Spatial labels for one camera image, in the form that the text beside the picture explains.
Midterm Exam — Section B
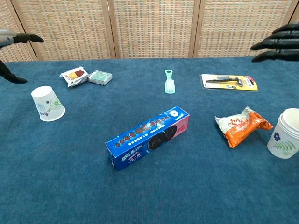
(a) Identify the mint green plastic scraper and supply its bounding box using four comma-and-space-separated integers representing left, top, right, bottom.
164, 69, 177, 95

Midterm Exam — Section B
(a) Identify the blue toothpaste box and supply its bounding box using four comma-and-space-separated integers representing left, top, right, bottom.
105, 106, 191, 172

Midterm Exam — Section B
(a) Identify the small pale green box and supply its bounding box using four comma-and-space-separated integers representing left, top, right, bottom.
88, 70, 113, 86

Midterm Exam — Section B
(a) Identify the orange white snack packet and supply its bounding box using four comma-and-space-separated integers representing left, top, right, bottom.
214, 106, 274, 149

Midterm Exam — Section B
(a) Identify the razor in yellow blister pack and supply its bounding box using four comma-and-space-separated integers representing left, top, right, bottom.
200, 74, 259, 92

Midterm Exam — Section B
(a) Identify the white red yellow snack packet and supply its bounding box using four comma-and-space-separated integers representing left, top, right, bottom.
60, 66, 89, 88

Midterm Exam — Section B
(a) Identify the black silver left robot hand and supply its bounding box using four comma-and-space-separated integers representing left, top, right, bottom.
0, 29, 45, 84

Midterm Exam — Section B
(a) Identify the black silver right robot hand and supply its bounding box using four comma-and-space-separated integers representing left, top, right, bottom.
250, 22, 299, 63

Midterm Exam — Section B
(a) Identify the blue carpet table mat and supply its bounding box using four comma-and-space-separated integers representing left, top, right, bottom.
0, 56, 299, 224

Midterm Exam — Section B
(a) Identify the woven rattan screen panel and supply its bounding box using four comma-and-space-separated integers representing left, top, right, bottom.
0, 0, 37, 63
289, 0, 299, 24
10, 0, 117, 62
193, 0, 299, 59
107, 0, 201, 59

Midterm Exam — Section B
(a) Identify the white floral paper cup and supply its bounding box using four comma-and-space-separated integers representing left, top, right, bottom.
31, 85, 66, 122

